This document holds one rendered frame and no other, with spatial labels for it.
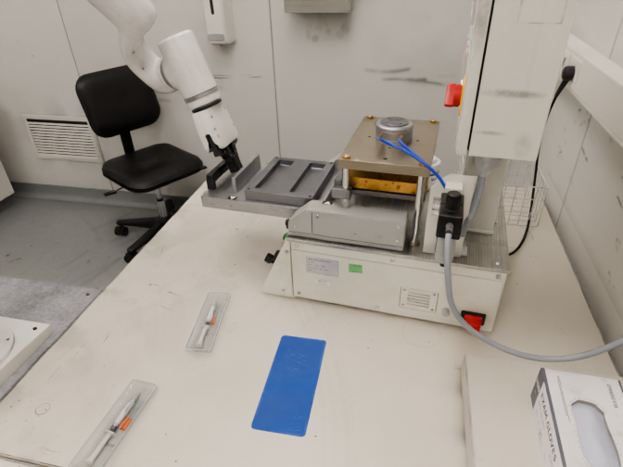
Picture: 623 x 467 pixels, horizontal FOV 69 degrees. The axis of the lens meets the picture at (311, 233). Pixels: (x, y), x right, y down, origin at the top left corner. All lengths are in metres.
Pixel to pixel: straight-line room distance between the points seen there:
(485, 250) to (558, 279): 0.33
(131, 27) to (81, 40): 2.00
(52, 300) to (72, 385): 0.31
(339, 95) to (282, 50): 0.37
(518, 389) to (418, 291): 0.26
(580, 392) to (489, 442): 0.16
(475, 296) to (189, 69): 0.78
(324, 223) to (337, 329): 0.24
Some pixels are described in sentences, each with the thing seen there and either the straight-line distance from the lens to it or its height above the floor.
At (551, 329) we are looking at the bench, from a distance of 1.13.
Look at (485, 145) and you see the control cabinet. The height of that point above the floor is 1.17.
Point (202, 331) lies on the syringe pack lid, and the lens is 1.02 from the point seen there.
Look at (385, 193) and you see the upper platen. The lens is 0.95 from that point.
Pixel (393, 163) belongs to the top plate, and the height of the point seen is 1.11.
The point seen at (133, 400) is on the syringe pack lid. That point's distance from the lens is 0.94.
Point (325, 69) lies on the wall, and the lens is 2.46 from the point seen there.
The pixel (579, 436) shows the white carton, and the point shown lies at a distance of 0.81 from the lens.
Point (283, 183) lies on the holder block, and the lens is 1.07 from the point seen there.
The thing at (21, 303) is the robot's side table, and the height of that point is 0.75.
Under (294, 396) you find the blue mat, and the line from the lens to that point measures 0.91.
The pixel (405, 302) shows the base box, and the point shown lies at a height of 0.80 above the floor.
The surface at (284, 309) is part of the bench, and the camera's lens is 1.07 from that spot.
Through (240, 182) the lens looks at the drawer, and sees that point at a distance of 1.11.
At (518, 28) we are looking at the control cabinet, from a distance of 0.79.
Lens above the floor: 1.47
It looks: 33 degrees down
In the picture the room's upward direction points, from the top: 2 degrees counter-clockwise
